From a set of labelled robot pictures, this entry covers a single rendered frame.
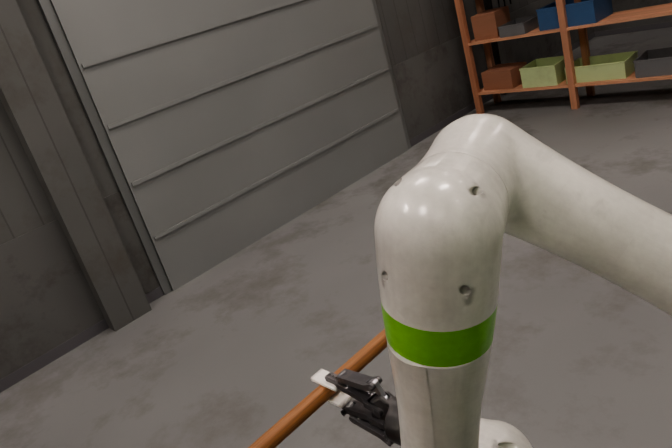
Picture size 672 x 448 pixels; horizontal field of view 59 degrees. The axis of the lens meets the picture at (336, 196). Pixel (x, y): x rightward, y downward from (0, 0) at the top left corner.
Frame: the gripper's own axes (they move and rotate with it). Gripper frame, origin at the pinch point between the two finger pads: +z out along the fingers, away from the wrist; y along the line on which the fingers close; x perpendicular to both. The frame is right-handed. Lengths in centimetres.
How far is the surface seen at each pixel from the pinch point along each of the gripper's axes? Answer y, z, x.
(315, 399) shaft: -1.0, -0.7, -4.3
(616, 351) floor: 120, 29, 169
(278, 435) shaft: -0.7, -1.0, -13.5
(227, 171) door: 50, 346, 191
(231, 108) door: 3, 346, 214
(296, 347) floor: 119, 185, 103
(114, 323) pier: 112, 339, 57
